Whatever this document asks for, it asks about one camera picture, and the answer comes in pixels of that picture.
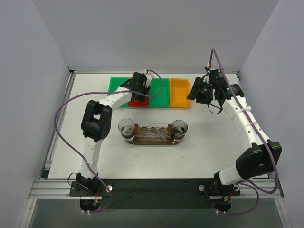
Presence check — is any red bin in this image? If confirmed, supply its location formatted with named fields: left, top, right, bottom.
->
left=127, top=83, right=149, bottom=107

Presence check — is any green bin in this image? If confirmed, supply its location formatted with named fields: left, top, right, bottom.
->
left=149, top=78, right=170, bottom=108
left=106, top=77, right=132, bottom=112

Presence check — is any clear rack with brown ends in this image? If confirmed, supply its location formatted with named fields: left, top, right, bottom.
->
left=134, top=123, right=172, bottom=142

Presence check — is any purple cable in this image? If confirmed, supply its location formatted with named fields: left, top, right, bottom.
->
left=209, top=48, right=279, bottom=216
left=54, top=69, right=163, bottom=213

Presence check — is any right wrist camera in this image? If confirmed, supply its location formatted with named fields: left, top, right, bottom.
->
left=205, top=62, right=225, bottom=84

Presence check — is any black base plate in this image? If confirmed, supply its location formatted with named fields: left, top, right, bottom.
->
left=69, top=178, right=240, bottom=209

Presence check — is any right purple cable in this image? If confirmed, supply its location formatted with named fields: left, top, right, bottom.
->
left=209, top=48, right=279, bottom=216

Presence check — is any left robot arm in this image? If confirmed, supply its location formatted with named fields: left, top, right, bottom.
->
left=76, top=72, right=154, bottom=196

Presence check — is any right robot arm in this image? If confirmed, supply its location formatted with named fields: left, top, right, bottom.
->
left=187, top=77, right=282, bottom=194

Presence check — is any yellow bin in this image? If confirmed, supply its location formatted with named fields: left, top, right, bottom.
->
left=169, top=78, right=191, bottom=109

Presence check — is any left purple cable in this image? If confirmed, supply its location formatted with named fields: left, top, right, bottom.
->
left=54, top=69, right=163, bottom=213

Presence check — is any left green bin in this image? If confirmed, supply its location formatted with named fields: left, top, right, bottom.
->
left=106, top=77, right=132, bottom=112

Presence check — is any dark tinted cup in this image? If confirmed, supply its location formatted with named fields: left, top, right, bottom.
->
left=171, top=120, right=188, bottom=143

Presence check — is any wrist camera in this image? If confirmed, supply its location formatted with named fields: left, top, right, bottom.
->
left=143, top=69, right=154, bottom=87
left=205, top=62, right=225, bottom=84

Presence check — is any middle green bin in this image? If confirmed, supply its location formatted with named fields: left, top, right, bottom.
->
left=149, top=78, right=170, bottom=108

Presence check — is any brown wooden oval tray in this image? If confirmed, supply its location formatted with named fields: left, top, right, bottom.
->
left=127, top=136, right=184, bottom=146

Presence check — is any clear plastic cup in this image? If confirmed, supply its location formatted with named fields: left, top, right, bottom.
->
left=118, top=119, right=135, bottom=142

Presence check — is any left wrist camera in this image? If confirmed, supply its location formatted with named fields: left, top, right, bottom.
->
left=143, top=69, right=154, bottom=87

